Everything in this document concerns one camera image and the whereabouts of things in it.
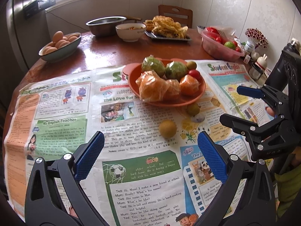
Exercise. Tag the green fruit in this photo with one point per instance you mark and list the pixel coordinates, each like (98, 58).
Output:
(176, 70)
(151, 63)

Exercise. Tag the wall shelf rack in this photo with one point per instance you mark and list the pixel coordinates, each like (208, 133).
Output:
(37, 6)

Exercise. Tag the red tomato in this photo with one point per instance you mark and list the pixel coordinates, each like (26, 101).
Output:
(195, 74)

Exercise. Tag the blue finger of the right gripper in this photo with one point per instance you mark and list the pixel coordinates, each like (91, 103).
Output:
(274, 98)
(268, 134)

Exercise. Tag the small kiwi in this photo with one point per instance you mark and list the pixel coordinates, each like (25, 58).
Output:
(193, 109)

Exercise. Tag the pink plastic basin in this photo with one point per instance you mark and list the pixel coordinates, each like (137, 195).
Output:
(218, 50)

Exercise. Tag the teal bowl of eggs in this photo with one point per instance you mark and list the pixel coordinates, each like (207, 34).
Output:
(61, 46)

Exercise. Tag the left newspaper sheet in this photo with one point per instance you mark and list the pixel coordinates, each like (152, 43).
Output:
(139, 178)

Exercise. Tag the white rabbit figurine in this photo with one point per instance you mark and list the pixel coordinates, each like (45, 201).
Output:
(262, 62)

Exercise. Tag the fried dough pile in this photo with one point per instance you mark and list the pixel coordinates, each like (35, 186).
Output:
(166, 27)

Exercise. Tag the Student English newspaper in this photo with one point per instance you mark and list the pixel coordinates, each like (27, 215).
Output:
(222, 80)

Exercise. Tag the white medicine bottle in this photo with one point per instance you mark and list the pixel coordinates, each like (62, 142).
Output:
(249, 46)

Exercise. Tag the green tomato in basin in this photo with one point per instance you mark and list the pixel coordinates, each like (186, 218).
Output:
(230, 44)

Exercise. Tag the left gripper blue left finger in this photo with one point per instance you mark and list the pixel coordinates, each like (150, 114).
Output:
(44, 206)

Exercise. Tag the kiwi fruit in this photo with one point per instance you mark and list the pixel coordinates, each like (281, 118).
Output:
(191, 65)
(167, 128)

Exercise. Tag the white Family bowl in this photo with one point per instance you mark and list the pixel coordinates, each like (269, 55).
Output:
(130, 32)

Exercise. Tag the curved wooden chair back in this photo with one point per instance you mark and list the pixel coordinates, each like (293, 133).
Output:
(135, 19)

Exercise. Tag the stainless steel bowl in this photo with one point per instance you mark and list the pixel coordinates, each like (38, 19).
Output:
(105, 26)

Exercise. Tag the wooden chair by wall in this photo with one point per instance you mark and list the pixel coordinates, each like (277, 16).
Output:
(178, 14)

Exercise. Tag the plastic bag with red pack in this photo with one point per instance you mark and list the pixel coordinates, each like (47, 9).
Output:
(223, 31)

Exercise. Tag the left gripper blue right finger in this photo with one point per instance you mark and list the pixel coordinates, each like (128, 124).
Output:
(257, 202)

